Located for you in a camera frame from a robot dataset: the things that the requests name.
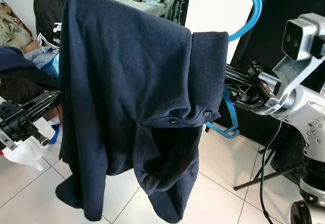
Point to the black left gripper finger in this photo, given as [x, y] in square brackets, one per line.
[45, 114]
[45, 100]

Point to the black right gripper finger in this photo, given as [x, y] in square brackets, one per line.
[239, 74]
[242, 94]

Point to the blue plastic hanger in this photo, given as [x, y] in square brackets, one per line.
[258, 5]

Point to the dark navy polo shirt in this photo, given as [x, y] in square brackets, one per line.
[127, 82]

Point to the white plastic bag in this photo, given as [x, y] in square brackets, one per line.
[25, 155]

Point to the grey green cloth bag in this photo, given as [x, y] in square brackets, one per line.
[12, 28]

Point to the black metal stand leg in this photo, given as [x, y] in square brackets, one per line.
[269, 177]

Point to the person in black shirt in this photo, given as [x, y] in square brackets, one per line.
[48, 16]

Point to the bed with patterned sheet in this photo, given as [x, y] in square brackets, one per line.
[137, 5]

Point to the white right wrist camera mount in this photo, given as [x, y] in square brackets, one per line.
[310, 26]

